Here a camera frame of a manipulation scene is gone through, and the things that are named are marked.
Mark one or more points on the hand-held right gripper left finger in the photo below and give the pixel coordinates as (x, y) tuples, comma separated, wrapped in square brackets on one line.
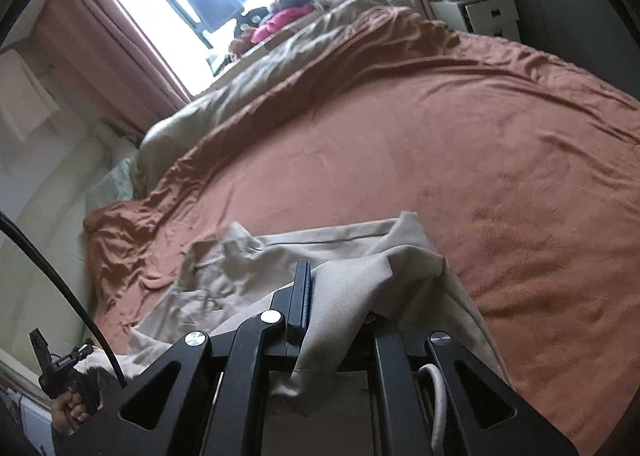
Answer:
[(303, 296)]

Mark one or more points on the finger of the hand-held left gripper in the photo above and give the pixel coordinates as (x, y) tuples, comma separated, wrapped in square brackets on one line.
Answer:
[(37, 342)]

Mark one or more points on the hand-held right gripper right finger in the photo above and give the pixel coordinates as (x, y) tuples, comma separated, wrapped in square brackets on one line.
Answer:
[(389, 371)]

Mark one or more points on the beige zip jacket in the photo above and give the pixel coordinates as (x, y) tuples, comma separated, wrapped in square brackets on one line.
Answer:
[(350, 266)]

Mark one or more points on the person's left hand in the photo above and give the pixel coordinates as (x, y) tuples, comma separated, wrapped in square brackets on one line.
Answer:
[(70, 413)]

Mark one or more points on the cream padded headboard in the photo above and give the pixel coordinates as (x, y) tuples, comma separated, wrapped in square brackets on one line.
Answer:
[(45, 216)]

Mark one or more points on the pale green pillow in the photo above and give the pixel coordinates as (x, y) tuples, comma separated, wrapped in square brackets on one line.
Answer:
[(107, 186)]

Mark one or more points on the brown blanket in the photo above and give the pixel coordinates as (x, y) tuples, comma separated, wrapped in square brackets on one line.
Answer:
[(425, 126)]

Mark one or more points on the beige duvet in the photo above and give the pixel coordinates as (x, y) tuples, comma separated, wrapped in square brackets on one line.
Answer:
[(280, 61)]

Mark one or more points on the white hanging cloth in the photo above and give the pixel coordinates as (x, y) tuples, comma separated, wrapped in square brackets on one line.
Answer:
[(25, 96)]

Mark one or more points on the stuffed toy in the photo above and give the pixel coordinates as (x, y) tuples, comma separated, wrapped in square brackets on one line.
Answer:
[(244, 36)]

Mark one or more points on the pink cloth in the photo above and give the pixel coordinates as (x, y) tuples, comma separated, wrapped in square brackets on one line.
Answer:
[(280, 19)]

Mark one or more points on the white nightstand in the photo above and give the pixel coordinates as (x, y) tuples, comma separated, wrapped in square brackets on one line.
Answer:
[(482, 11)]

